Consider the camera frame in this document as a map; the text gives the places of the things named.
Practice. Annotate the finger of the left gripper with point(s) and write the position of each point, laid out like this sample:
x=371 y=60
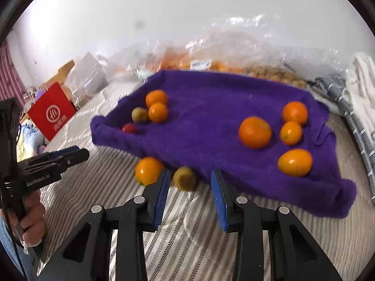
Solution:
x=62 y=152
x=71 y=159

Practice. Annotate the smallest orange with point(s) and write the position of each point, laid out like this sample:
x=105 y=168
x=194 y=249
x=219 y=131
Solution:
x=147 y=170

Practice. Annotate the clear plastic bag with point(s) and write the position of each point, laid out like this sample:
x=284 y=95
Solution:
x=235 y=45

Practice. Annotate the orange persimmon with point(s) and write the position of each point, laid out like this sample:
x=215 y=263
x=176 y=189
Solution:
x=296 y=162

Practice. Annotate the purple towel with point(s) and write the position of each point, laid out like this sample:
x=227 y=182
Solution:
x=206 y=110

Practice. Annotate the orange tangerine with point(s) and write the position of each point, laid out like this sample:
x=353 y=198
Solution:
x=295 y=111

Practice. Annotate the small greenish fruit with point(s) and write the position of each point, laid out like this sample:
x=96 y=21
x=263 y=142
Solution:
x=185 y=179

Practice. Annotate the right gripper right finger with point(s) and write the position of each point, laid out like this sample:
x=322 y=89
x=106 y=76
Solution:
x=294 y=253

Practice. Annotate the person's left hand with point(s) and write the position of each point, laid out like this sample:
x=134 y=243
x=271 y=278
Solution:
x=33 y=223

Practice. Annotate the striped bed quilt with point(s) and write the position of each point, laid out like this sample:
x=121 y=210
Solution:
x=189 y=244

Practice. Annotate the red small apple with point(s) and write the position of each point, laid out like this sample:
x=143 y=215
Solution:
x=129 y=128

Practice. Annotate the grey plastic bag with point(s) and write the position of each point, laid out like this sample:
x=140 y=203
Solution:
x=86 y=78

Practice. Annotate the small orange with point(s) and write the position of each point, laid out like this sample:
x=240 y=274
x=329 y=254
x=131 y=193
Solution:
x=291 y=133

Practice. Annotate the white striped towel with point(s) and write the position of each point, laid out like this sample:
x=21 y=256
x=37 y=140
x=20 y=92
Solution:
x=359 y=90

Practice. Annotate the grey checked cloth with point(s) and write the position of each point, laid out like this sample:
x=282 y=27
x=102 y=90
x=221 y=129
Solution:
x=333 y=89

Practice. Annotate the red paper bag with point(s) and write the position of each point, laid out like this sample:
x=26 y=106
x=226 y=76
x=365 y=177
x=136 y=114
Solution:
x=52 y=111

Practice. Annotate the greenish yellow fruit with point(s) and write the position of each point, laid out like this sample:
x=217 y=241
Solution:
x=139 y=115

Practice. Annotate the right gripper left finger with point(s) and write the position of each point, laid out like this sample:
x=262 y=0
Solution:
x=85 y=253

